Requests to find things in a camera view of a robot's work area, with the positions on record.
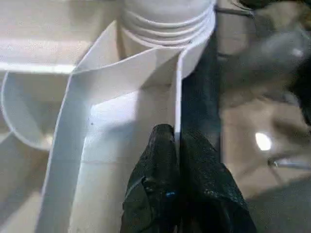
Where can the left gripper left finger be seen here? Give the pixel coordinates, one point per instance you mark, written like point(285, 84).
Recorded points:
point(155, 187)

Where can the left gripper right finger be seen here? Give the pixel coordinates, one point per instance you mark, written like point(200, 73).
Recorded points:
point(211, 194)

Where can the white plastic table top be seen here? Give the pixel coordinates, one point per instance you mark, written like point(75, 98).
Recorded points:
point(60, 85)

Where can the white plastic table leg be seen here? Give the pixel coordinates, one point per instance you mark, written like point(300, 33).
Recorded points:
point(167, 17)

